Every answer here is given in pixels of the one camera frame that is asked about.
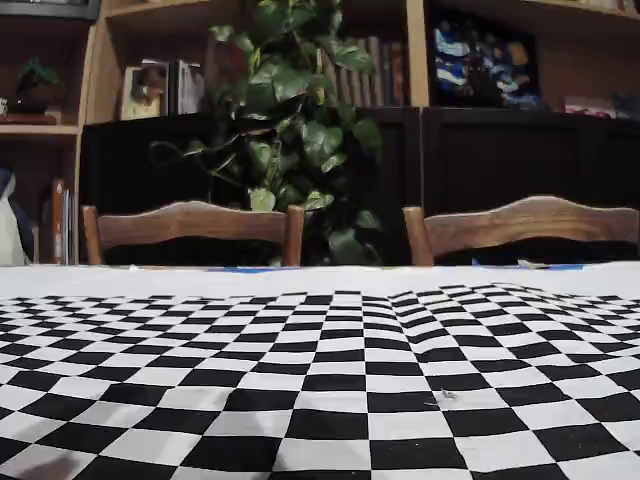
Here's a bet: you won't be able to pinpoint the pink flat box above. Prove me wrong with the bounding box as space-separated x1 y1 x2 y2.
563 94 616 120

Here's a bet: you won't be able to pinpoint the wooden chair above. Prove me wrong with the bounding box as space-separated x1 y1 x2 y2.
402 194 640 266
82 199 306 266

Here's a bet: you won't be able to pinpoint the black white checkered mat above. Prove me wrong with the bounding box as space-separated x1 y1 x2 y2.
0 264 640 480

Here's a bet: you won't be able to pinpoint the green pothos plant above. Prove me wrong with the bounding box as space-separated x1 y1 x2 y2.
149 0 386 266

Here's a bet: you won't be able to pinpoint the row of brown books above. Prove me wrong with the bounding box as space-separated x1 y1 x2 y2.
319 35 407 107

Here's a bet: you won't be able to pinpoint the black low cabinet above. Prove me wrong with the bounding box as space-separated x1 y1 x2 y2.
82 107 640 266

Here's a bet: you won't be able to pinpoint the grey upright books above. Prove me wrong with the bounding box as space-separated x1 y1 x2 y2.
167 59 206 116

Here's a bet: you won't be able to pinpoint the light wood bookshelf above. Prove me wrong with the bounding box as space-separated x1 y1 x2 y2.
0 0 640 266

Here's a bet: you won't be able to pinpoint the beige picture book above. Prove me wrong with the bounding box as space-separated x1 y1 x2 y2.
122 64 170 121

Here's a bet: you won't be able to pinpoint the starry night picture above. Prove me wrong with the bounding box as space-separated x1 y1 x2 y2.
432 14 544 109

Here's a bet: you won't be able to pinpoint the upright books orange spine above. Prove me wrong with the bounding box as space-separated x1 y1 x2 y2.
39 178 80 266

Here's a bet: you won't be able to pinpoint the white and blue bag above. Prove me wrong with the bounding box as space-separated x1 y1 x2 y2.
0 167 32 266

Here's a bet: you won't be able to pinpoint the small bonsai tree model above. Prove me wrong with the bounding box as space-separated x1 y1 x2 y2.
8 55 67 117

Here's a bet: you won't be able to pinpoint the small blue jar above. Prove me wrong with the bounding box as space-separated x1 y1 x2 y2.
612 91 640 120

